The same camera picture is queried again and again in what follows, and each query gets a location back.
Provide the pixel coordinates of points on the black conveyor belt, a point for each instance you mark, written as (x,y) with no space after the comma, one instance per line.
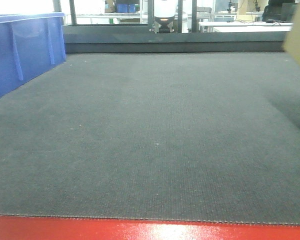
(211,137)

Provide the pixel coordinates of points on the blue plastic bin on conveyor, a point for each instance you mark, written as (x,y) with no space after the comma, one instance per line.
(30,45)

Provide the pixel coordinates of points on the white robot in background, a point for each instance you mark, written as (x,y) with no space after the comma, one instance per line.
(164,12)

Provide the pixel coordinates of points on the white background table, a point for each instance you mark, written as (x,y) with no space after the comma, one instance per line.
(245,27)

